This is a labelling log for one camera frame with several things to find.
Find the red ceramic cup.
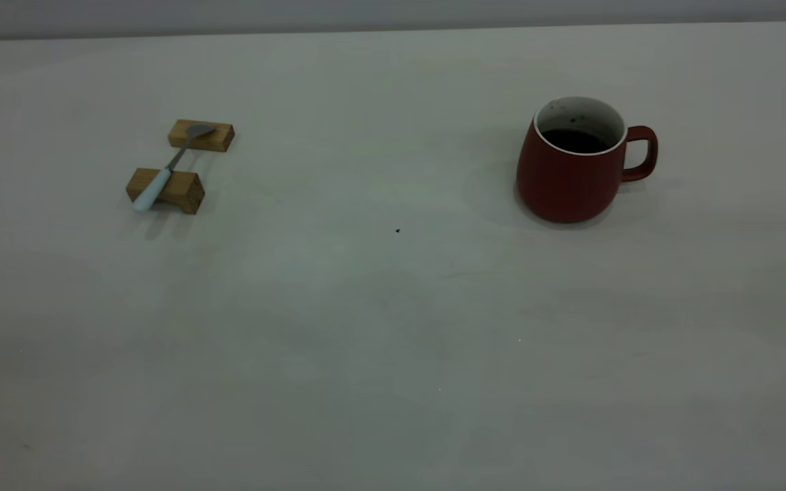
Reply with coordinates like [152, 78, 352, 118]
[516, 96, 658, 224]

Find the spoon with light blue handle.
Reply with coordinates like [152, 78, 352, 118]
[132, 123, 217, 213]

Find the flat wooden block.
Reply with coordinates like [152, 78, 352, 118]
[167, 119, 235, 153]

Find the arched wooden block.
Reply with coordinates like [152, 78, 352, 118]
[126, 168, 205, 215]

